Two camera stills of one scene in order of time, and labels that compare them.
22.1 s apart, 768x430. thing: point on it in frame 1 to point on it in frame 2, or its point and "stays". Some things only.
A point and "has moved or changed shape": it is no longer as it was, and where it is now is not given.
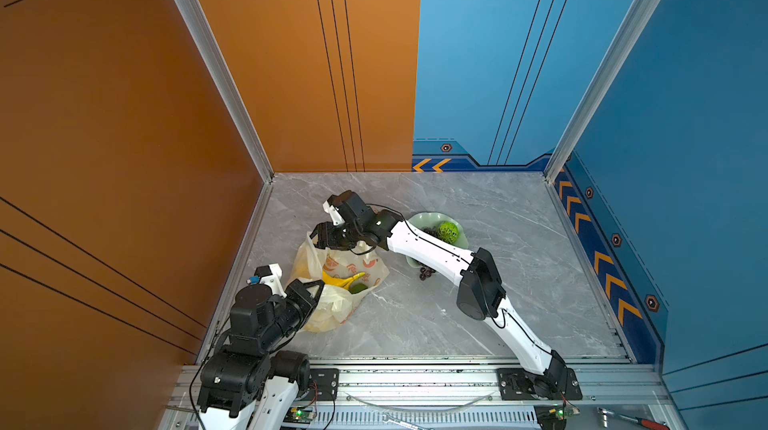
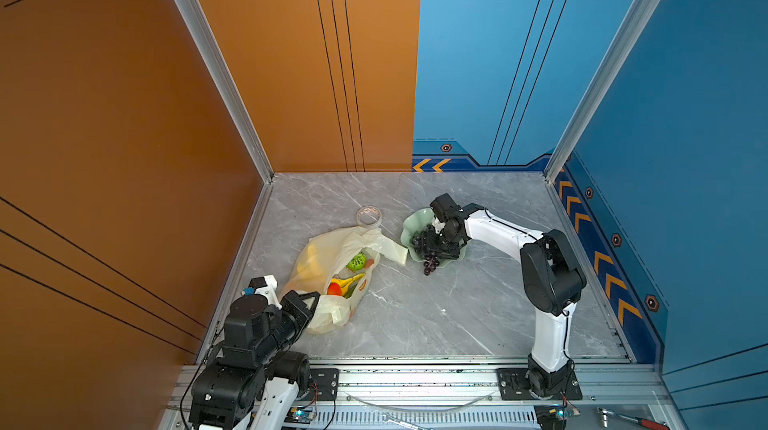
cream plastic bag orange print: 349,275 stays
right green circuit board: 554,416 stays
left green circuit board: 300,415 stays
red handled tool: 644,421 stays
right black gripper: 326,236 to 451,251
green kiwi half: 448,232 has moved or changed shape
